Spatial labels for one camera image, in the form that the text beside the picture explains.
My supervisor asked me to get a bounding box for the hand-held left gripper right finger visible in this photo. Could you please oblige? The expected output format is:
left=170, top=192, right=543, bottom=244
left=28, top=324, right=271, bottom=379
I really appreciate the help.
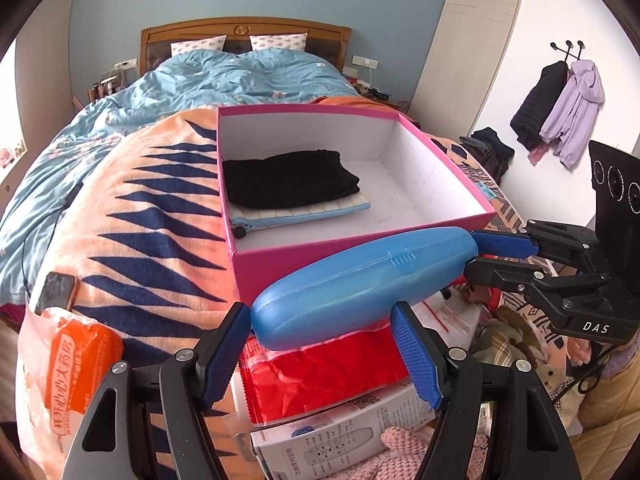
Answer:
left=390, top=301, right=583, bottom=480

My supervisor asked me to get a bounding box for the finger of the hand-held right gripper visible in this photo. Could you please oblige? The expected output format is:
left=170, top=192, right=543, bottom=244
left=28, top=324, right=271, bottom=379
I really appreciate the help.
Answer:
left=462, top=255, right=608, bottom=313
left=470, top=220, right=601, bottom=261

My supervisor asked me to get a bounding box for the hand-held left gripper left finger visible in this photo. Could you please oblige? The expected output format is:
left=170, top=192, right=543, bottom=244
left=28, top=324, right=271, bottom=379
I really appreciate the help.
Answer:
left=60, top=301, right=252, bottom=480

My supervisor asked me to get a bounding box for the beige plaid headband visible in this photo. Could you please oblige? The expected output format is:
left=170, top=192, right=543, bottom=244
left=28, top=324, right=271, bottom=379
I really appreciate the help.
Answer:
left=492, top=305, right=551, bottom=376

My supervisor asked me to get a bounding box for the blue plastic case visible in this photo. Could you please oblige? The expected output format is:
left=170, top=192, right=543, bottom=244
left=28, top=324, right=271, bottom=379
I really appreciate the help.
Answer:
left=250, top=226, right=480, bottom=351

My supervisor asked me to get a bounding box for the red foil packet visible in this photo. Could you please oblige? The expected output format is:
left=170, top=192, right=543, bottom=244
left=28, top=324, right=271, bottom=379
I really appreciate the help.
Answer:
left=239, top=327, right=413, bottom=426

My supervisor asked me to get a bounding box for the pink cardboard box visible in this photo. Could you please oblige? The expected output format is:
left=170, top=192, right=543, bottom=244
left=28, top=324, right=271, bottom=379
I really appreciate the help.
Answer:
left=216, top=102, right=498, bottom=306

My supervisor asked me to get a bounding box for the striped zip pouch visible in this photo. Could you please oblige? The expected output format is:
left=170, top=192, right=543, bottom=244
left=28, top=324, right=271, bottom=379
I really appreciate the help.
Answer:
left=229, top=192, right=372, bottom=240

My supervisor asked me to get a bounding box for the black cloth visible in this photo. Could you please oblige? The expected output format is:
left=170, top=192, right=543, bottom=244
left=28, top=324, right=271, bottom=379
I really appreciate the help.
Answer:
left=222, top=149, right=361, bottom=210

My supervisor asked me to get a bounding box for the blue tissue packet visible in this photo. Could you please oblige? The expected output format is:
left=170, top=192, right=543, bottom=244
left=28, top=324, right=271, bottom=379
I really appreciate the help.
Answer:
left=475, top=181, right=507, bottom=207

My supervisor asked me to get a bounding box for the pink knitted cloth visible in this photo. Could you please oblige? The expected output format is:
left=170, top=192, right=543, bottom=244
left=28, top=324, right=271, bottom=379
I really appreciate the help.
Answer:
left=345, top=425, right=488, bottom=480

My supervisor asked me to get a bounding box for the dark clothes pile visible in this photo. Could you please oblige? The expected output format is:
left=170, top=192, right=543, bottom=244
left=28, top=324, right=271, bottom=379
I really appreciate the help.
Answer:
left=459, top=127, right=516, bottom=186

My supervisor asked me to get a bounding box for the white printed carton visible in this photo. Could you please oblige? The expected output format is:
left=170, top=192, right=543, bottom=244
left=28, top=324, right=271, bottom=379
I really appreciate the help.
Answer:
left=249, top=382, right=437, bottom=480

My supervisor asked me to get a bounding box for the purple jacket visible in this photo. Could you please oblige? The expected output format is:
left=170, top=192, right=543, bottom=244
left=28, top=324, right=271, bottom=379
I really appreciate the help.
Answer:
left=539, top=59, right=606, bottom=170

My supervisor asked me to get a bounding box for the yellow cloth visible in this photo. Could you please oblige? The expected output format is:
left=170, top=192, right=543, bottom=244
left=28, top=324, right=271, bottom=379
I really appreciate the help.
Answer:
left=570, top=360, right=640, bottom=456

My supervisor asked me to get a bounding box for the orange and white plastic bag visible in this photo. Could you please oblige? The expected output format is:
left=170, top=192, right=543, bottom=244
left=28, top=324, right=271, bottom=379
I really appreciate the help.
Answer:
left=17, top=307, right=125, bottom=480

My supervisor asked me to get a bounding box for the orange patterned blanket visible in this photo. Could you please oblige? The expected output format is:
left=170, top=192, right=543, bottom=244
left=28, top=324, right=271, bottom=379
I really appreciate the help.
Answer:
left=15, top=95, right=526, bottom=480

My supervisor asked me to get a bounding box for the smartphone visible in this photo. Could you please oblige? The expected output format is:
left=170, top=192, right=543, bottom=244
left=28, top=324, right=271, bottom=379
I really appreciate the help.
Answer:
left=34, top=271, right=77, bottom=315

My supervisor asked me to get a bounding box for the wooden nightstand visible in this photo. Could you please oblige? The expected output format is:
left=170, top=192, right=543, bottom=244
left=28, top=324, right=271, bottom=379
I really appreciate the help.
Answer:
left=345, top=77, right=411, bottom=113

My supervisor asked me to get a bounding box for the black coat hook rack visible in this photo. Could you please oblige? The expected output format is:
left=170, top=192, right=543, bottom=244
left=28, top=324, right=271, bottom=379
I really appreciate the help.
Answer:
left=550, top=40, right=586, bottom=63

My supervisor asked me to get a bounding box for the beige wardrobe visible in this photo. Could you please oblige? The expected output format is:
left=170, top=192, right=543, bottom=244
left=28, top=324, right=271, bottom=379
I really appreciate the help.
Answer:
left=410, top=0, right=528, bottom=131

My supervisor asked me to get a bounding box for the blue floral duvet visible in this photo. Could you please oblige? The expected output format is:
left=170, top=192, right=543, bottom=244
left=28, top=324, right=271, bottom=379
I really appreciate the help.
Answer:
left=0, top=49, right=361, bottom=311

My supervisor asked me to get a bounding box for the cluster of cosmetic bottles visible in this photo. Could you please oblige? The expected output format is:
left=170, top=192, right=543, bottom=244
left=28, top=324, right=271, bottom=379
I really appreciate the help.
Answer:
left=87, top=74, right=128, bottom=103

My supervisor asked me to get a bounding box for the pink flower ornament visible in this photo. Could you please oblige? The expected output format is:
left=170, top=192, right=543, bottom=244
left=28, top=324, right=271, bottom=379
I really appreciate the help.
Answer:
left=0, top=146, right=26, bottom=171

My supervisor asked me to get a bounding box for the wooden headboard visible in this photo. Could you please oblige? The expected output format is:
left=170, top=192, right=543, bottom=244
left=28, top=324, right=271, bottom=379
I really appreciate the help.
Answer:
left=139, top=16, right=352, bottom=77

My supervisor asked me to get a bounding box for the black phone cable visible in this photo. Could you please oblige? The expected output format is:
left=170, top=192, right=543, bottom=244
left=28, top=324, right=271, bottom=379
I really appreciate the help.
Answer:
left=22, top=182, right=83, bottom=306

